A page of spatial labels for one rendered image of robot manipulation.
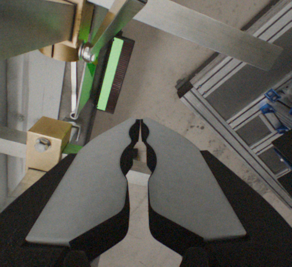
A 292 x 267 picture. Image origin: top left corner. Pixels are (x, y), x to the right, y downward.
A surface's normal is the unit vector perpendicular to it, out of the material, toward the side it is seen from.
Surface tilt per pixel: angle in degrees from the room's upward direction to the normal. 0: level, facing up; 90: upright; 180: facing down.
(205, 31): 0
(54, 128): 90
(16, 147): 0
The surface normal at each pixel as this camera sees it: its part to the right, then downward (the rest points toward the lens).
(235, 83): 0.02, 0.48
